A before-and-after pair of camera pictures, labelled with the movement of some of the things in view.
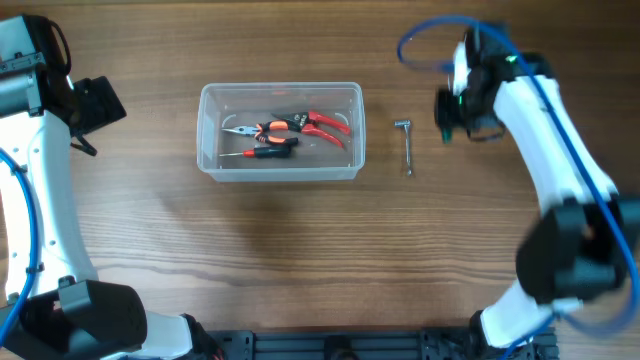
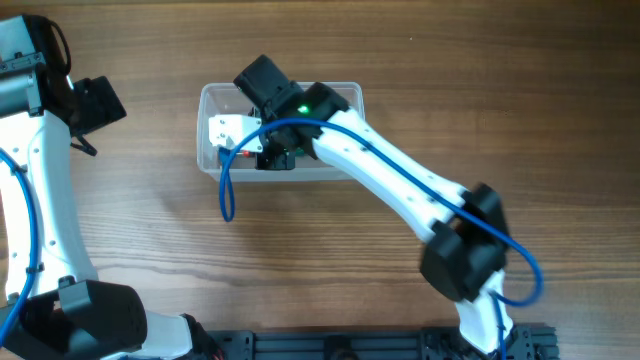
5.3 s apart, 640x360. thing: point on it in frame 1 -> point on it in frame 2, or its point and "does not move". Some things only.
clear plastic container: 230,106 does not move
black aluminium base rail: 423,344 does not move
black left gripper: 104,104 does not move
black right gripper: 445,117 -> 283,158
